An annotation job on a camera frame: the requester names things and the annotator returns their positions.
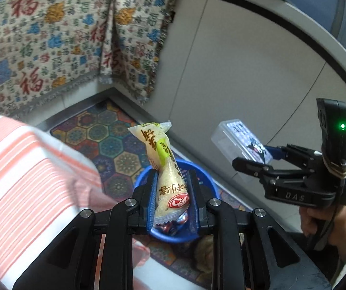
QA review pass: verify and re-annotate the brown rounded object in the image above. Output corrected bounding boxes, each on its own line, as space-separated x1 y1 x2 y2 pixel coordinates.
191 236 219 274

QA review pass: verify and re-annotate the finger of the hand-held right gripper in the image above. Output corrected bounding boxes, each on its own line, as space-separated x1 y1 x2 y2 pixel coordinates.
264 143 324 170
232 156 311 185

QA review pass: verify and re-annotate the pale yellow snack packet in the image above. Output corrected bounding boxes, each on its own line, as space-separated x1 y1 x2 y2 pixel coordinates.
127 121 190 221

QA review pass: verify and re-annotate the orange blue foil wrapper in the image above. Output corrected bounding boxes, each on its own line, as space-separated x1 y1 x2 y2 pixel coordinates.
155 213 189 237

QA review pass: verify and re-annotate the clear plastic box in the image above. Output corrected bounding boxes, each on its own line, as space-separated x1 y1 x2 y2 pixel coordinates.
211 119 274 165

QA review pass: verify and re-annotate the blue plastic mesh basket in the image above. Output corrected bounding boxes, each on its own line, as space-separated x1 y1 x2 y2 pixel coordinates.
133 161 219 244

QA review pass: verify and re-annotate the orange white striped cloth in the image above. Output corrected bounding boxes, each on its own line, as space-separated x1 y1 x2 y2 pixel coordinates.
0 115 151 290

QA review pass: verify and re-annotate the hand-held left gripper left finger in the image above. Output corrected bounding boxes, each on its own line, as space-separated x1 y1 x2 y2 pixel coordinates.
12 169 160 290

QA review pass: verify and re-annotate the white cabinet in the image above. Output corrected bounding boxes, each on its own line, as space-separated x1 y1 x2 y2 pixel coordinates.
112 0 346 242

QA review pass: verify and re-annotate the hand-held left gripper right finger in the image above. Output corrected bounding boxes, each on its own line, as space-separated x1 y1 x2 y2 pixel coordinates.
188 169 332 290

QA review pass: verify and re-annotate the colourful hexagon floor mat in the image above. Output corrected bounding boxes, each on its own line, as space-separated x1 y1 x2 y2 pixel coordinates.
50 98 252 290

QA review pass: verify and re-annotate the floral patterned cloth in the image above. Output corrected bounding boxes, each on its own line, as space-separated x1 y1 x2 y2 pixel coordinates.
0 0 181 118

